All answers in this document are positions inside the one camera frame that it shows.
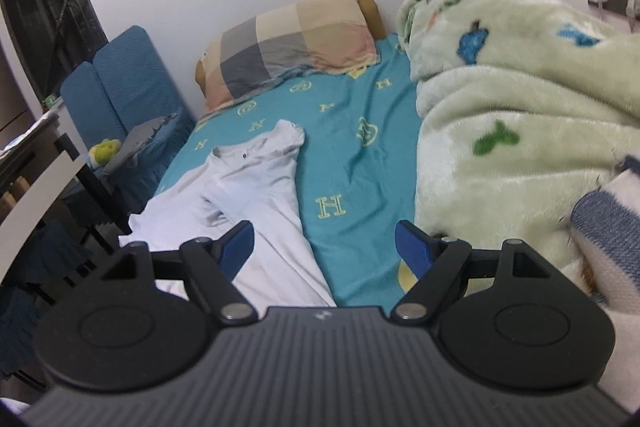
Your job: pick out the white plug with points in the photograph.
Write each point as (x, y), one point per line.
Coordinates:
(633, 6)

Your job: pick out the teal printed bed sheet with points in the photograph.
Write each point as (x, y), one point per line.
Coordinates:
(350, 147)

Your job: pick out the black chair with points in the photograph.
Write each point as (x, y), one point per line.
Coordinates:
(95, 192)

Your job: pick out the grey folded cloth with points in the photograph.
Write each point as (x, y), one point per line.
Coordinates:
(145, 138)

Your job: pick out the white desk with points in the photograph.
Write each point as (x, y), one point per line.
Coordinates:
(30, 187)

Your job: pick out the blue upholstered chair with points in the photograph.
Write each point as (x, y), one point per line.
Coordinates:
(127, 82)

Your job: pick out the green fleece blanket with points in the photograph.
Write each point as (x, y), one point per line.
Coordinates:
(515, 107)

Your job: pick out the green plush toy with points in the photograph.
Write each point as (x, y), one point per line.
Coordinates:
(104, 152)

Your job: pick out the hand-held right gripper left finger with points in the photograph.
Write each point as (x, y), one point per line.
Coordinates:
(241, 243)

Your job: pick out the blue striped white blanket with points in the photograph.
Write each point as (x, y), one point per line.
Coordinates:
(607, 247)

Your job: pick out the white polo shirt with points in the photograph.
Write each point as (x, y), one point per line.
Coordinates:
(260, 187)

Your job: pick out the checkered pillow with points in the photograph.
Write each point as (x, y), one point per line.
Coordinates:
(285, 52)

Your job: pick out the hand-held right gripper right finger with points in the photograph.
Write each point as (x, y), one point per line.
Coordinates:
(408, 244)

